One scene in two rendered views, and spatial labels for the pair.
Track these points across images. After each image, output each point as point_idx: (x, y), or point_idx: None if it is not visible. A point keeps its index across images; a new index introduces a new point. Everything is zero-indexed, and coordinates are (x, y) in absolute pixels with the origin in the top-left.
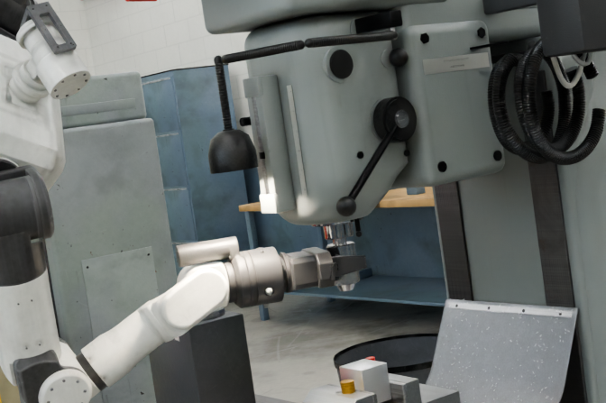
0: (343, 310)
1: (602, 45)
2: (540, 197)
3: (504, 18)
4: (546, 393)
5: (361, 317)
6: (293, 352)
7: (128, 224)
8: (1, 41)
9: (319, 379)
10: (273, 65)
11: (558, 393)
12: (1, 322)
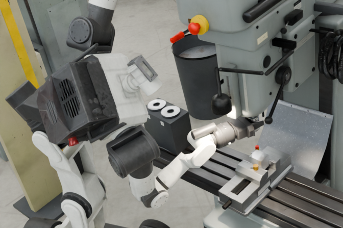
0: None
1: None
2: (323, 75)
3: None
4: (318, 146)
5: None
6: (120, 2)
7: None
8: (111, 61)
9: (138, 20)
10: (235, 60)
11: (324, 147)
12: (138, 187)
